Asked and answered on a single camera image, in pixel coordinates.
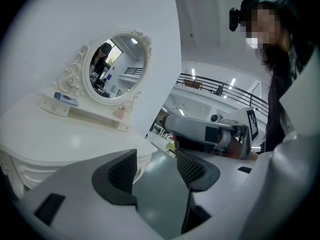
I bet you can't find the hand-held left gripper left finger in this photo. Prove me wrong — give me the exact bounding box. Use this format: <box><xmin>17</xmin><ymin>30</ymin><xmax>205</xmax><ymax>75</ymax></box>
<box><xmin>14</xmin><ymin>148</ymin><xmax>161</xmax><ymax>240</ymax></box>

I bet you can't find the cream white dressing table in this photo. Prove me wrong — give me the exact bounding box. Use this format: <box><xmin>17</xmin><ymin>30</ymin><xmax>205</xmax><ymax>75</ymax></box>
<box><xmin>0</xmin><ymin>28</ymin><xmax>159</xmax><ymax>200</ymax></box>

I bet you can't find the black metal railing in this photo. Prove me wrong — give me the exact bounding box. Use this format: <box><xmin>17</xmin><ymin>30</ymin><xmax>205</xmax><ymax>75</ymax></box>
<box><xmin>177</xmin><ymin>73</ymin><xmax>270</xmax><ymax>116</ymax></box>

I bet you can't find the blue white flat packet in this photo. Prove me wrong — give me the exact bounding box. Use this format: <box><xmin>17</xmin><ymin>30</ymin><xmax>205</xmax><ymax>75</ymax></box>
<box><xmin>53</xmin><ymin>91</ymin><xmax>79</xmax><ymax>107</ymax></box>

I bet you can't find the person in dark clothes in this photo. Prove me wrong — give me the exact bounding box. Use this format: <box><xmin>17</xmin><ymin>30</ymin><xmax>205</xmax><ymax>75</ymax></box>
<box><xmin>259</xmin><ymin>46</ymin><xmax>320</xmax><ymax>157</ymax></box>

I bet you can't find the black head-mounted camera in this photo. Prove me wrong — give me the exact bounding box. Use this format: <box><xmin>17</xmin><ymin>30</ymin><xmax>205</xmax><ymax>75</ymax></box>
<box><xmin>228</xmin><ymin>6</ymin><xmax>243</xmax><ymax>32</ymax></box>

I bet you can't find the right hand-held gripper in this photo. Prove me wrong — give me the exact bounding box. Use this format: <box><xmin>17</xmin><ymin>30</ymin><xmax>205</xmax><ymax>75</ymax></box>
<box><xmin>161</xmin><ymin>107</ymin><xmax>260</xmax><ymax>161</ymax></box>

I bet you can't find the white face mask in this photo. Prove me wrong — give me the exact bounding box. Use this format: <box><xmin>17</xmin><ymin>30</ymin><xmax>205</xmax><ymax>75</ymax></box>
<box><xmin>245</xmin><ymin>36</ymin><xmax>262</xmax><ymax>50</ymax></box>

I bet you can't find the oval cream framed mirror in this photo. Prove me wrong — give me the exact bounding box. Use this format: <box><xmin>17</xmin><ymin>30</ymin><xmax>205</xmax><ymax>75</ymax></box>
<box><xmin>52</xmin><ymin>28</ymin><xmax>153</xmax><ymax>112</ymax></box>

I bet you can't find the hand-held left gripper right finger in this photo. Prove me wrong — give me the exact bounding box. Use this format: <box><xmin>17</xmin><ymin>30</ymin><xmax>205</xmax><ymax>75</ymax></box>
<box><xmin>176</xmin><ymin>148</ymin><xmax>260</xmax><ymax>235</ymax></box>

